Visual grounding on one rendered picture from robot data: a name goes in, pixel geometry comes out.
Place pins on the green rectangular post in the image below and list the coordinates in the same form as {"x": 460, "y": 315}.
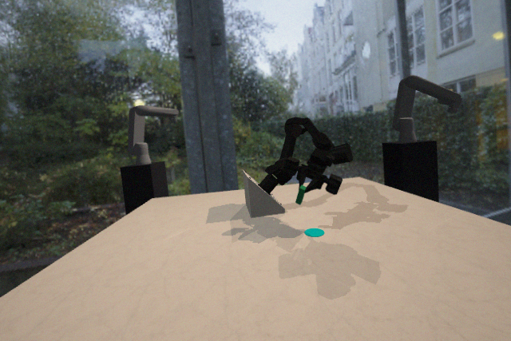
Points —
{"x": 300, "y": 196}

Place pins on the cyan circle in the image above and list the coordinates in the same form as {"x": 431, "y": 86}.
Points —
{"x": 314, "y": 232}

